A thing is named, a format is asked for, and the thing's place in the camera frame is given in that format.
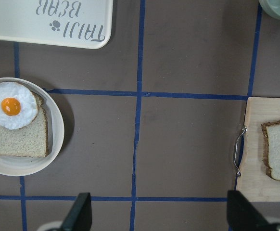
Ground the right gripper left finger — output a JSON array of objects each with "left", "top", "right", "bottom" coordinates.
[{"left": 61, "top": 192, "right": 92, "bottom": 231}]

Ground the cream bear tray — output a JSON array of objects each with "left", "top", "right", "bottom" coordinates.
[{"left": 0, "top": 0, "right": 114, "bottom": 49}]

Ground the white round plate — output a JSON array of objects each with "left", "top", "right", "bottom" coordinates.
[{"left": 0, "top": 77, "right": 64, "bottom": 176}]

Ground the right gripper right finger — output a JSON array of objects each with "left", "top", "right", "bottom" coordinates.
[{"left": 227, "top": 190, "right": 269, "bottom": 231}]

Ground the bread slice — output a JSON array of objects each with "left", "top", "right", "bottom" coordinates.
[
  {"left": 261, "top": 120, "right": 280, "bottom": 181},
  {"left": 0, "top": 93, "right": 49, "bottom": 157}
]

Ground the wooden cutting board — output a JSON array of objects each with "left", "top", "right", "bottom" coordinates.
[{"left": 236, "top": 97, "right": 280, "bottom": 202}]

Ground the fried egg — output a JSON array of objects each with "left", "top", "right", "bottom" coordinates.
[{"left": 0, "top": 82, "right": 38, "bottom": 130}]

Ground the light green bowl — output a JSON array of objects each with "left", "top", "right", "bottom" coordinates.
[{"left": 259, "top": 0, "right": 280, "bottom": 20}]

